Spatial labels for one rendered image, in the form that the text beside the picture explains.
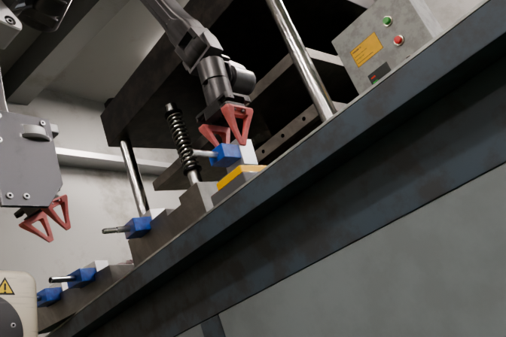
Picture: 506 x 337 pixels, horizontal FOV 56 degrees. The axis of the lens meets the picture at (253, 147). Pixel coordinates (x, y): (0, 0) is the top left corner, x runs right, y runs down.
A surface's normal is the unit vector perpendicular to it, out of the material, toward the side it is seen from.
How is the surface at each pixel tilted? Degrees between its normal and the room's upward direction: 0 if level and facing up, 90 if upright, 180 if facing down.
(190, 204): 90
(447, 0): 90
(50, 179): 90
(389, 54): 90
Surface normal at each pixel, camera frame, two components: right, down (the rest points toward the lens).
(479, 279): -0.71, -0.03
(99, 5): 0.34, 0.86
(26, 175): 0.74, -0.50
